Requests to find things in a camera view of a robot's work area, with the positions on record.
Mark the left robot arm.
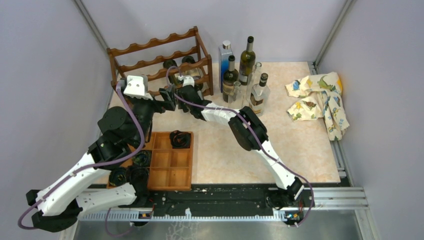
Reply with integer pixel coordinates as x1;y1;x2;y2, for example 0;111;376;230
26;83;176;233

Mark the aluminium corner frame post left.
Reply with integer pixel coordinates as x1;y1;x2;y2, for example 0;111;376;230
72;0;108;55

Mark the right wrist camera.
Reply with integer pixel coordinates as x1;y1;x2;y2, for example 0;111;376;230
180;75;195;87

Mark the tall green wine bottle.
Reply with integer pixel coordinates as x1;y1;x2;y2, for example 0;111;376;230
238;36;256;86

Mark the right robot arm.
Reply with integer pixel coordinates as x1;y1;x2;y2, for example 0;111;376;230
174;85;304;206

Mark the aluminium corner frame post right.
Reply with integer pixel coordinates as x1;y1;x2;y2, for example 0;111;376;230
312;0;356;71

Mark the dinosaur print cloth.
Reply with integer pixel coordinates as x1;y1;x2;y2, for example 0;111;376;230
285;71;350;141

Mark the blue square glass bottle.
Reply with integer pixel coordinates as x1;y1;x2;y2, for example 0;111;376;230
218;40;233;93

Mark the wooden wine rack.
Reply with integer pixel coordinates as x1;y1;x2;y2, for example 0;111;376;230
106;26;214;100

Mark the green wine bottle dark label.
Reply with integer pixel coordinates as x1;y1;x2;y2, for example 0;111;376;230
181;55;205;90

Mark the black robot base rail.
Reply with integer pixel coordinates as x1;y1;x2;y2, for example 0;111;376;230
127;183;299;217

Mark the black cable coil tray middle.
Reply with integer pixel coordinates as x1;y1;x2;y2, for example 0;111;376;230
132;150;152;168

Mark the clear tall glass bottle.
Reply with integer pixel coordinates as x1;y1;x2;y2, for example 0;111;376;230
244;62;263;100

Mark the black cable coil in tray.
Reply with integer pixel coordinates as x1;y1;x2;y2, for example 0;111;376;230
169;130;192;149

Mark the black cable coil tray corner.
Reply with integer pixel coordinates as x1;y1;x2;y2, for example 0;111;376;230
126;165;150;187

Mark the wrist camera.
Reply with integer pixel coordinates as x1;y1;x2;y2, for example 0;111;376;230
123;75;153;100
180;75;195;87

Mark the aluminium corner frame post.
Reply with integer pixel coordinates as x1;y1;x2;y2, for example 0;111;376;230
312;0;356;71
72;0;108;55

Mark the clear square glass bottle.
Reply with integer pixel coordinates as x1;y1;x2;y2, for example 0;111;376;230
228;81;243;109

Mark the green wine bottle white label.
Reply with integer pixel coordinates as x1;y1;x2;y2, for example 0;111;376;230
162;59;181;87

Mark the wooden compartment tray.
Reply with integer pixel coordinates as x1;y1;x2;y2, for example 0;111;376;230
106;130;194;191

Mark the clear liquor bottle black cap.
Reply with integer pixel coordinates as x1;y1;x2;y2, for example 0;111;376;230
248;73;271;116

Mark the dark bottle brown label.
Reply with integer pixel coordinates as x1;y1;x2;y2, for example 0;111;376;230
222;55;239;103

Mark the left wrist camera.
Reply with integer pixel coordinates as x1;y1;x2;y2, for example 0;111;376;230
123;75;153;100

